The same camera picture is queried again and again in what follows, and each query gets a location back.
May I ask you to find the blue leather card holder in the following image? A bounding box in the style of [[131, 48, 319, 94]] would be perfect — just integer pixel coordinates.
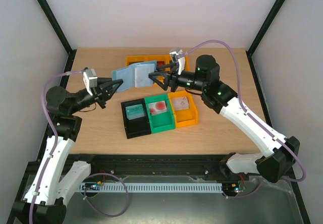
[[112, 60, 157, 93]]

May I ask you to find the teal credit card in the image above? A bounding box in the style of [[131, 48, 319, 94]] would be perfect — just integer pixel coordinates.
[[125, 104, 145, 120]]

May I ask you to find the green plastic bin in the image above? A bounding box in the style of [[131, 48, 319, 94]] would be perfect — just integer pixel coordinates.
[[144, 94, 175, 134]]

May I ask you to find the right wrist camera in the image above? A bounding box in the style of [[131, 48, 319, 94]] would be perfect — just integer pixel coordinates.
[[169, 47, 186, 75]]

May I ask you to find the red card in rear bin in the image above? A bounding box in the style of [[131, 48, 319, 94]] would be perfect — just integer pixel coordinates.
[[156, 61, 165, 67]]

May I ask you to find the light blue slotted cable duct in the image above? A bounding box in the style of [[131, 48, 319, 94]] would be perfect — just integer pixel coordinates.
[[76, 183, 223, 193]]

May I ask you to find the orange rear triple bin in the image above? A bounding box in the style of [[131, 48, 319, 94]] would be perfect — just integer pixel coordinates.
[[125, 54, 190, 70]]

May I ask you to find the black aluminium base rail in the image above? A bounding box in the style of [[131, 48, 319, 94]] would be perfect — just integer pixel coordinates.
[[25, 154, 293, 182]]

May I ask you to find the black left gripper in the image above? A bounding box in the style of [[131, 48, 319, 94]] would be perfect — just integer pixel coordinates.
[[69, 78, 123, 115]]

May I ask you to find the orange front plastic bin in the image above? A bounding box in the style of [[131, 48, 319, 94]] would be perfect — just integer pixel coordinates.
[[168, 90, 199, 128]]

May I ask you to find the black plastic bin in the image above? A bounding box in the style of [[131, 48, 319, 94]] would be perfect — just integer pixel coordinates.
[[121, 98, 151, 139]]

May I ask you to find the black frame post right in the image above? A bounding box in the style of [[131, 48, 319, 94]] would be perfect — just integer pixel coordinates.
[[247, 0, 297, 55]]

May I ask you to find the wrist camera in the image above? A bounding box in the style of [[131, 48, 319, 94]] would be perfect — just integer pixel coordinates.
[[169, 47, 186, 75], [83, 68, 98, 96]]

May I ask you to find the black frame post left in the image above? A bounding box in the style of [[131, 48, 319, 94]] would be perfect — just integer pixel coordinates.
[[26, 0, 76, 55]]

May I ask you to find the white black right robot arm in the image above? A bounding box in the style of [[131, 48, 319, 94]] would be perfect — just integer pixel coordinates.
[[148, 54, 300, 183]]

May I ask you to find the white patterned card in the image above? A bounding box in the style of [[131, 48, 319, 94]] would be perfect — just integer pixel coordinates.
[[172, 96, 189, 111]]

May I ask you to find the white red circle card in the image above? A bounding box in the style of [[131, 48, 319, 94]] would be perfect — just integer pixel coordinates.
[[148, 100, 168, 116]]

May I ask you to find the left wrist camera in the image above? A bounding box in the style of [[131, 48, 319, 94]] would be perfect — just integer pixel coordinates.
[[83, 68, 98, 96]]

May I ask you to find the black frame post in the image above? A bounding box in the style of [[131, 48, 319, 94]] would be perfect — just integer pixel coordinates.
[[26, 0, 76, 55], [247, 0, 297, 55]]

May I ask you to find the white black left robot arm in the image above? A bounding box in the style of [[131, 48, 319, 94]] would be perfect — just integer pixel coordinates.
[[12, 77, 123, 223]]

